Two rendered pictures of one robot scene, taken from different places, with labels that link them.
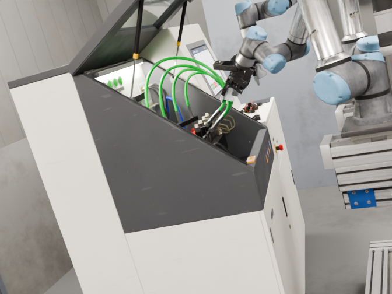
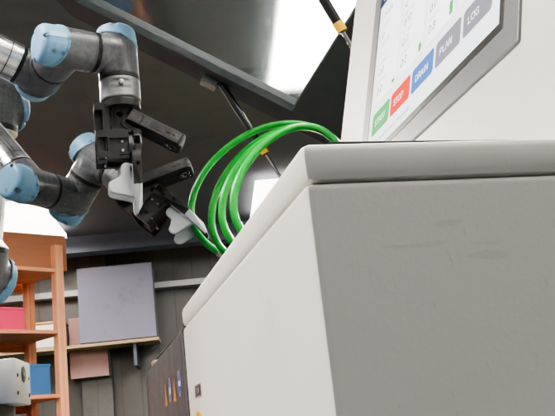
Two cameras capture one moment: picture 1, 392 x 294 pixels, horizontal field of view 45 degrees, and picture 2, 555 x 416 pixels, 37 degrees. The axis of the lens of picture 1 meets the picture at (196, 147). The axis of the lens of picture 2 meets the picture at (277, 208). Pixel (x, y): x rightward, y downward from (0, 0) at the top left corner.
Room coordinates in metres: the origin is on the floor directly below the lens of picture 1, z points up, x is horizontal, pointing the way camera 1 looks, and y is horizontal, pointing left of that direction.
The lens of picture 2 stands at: (3.48, -0.88, 0.79)
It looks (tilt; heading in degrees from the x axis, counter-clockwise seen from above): 15 degrees up; 149
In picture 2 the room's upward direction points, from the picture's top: 6 degrees counter-clockwise
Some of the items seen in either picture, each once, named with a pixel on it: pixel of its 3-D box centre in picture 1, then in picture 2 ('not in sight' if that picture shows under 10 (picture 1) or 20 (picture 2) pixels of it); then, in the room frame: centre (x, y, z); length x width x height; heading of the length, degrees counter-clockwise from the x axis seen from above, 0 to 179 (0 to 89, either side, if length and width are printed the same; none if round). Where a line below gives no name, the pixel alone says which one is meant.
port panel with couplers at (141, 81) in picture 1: (151, 105); not in sight; (2.39, 0.16, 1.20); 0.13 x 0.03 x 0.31; 164
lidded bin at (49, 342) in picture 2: not in sight; (43, 338); (-4.88, 1.31, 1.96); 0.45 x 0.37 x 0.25; 64
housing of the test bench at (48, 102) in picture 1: (148, 188); not in sight; (2.55, 0.32, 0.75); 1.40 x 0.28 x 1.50; 164
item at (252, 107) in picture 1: (251, 105); not in sight; (2.75, -0.38, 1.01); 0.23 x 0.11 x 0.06; 164
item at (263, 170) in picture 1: (261, 163); (175, 397); (2.02, -0.26, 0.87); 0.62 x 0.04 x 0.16; 164
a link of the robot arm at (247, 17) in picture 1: (245, 14); (116, 55); (2.12, -0.36, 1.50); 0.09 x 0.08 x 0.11; 95
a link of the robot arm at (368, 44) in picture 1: (372, 52); not in sight; (2.03, -0.84, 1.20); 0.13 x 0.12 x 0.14; 5
